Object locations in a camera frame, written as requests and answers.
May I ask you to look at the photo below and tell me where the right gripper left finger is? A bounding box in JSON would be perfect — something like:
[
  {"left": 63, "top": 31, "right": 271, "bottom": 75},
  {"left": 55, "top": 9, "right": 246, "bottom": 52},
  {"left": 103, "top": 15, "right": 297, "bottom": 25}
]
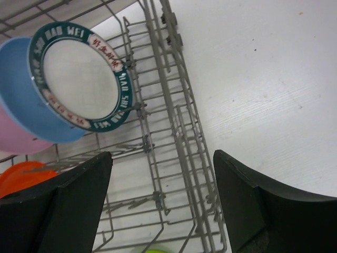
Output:
[{"left": 1, "top": 152, "right": 113, "bottom": 252}]

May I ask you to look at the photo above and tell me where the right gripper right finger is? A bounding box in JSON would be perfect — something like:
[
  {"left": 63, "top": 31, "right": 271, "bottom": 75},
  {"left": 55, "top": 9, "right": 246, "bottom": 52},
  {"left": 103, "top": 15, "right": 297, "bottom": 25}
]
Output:
[{"left": 213, "top": 150, "right": 336, "bottom": 252}]

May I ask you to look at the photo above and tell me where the small green plate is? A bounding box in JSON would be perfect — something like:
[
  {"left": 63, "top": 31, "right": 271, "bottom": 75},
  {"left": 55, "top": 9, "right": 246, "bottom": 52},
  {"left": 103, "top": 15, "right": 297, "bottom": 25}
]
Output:
[{"left": 130, "top": 244, "right": 174, "bottom": 253}]

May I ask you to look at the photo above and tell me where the small orange plate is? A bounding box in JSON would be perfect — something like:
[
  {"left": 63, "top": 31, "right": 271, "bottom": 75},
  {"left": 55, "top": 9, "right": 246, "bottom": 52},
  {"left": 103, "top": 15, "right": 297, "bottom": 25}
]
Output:
[{"left": 1, "top": 161, "right": 57, "bottom": 198}]

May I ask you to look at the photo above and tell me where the pink plate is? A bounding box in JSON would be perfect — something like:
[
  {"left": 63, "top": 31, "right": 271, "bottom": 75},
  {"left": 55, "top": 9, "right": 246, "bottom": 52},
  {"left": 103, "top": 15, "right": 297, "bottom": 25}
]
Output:
[{"left": 1, "top": 106, "right": 53, "bottom": 154}]

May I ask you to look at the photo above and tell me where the blue plate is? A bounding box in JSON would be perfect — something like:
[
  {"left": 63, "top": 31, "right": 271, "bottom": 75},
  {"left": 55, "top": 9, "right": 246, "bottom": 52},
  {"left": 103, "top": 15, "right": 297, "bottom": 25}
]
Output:
[{"left": 1, "top": 37, "right": 85, "bottom": 143}]

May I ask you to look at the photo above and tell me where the white plate teal lettered rim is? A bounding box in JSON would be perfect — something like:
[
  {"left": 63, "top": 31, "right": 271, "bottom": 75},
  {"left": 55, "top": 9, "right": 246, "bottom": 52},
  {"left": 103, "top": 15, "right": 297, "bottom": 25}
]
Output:
[{"left": 27, "top": 22, "right": 133, "bottom": 132}]

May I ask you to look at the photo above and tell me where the grey wire dish rack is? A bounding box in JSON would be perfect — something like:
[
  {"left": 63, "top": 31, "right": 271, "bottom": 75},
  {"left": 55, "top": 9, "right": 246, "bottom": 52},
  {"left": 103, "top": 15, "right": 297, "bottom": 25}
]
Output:
[{"left": 1, "top": 1, "right": 228, "bottom": 252}]

